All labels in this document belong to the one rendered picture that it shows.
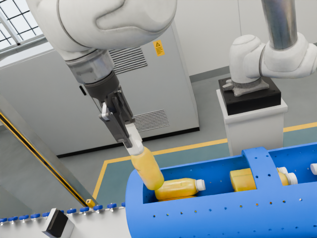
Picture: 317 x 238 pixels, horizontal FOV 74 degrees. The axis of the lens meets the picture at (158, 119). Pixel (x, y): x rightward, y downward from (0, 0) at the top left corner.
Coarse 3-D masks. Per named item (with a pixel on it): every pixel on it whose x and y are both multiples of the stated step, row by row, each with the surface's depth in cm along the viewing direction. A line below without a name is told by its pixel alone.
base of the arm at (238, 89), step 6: (228, 84) 121; (234, 84) 117; (240, 84) 114; (246, 84) 113; (252, 84) 112; (258, 84) 113; (264, 84) 113; (234, 90) 117; (240, 90) 115; (246, 90) 114; (252, 90) 114; (258, 90) 114
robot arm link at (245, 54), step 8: (240, 40) 105; (248, 40) 102; (256, 40) 102; (232, 48) 107; (240, 48) 103; (248, 48) 101; (256, 48) 102; (232, 56) 108; (240, 56) 104; (248, 56) 102; (256, 56) 101; (232, 64) 110; (240, 64) 107; (248, 64) 104; (256, 64) 102; (232, 72) 114; (240, 72) 109; (248, 72) 107; (256, 72) 104; (232, 80) 118; (240, 80) 113; (248, 80) 111
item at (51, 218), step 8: (56, 208) 95; (48, 216) 93; (56, 216) 92; (64, 216) 96; (48, 224) 89; (56, 224) 91; (64, 224) 95; (72, 224) 102; (48, 232) 88; (56, 232) 90; (64, 232) 96
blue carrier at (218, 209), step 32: (224, 160) 82; (256, 160) 64; (288, 160) 79; (128, 192) 70; (224, 192) 86; (256, 192) 58; (288, 192) 56; (128, 224) 67; (160, 224) 64; (192, 224) 62; (224, 224) 60; (256, 224) 58; (288, 224) 57
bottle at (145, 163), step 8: (144, 152) 60; (136, 160) 60; (144, 160) 60; (152, 160) 62; (136, 168) 62; (144, 168) 61; (152, 168) 63; (144, 176) 63; (152, 176) 64; (160, 176) 67; (152, 184) 66; (160, 184) 67
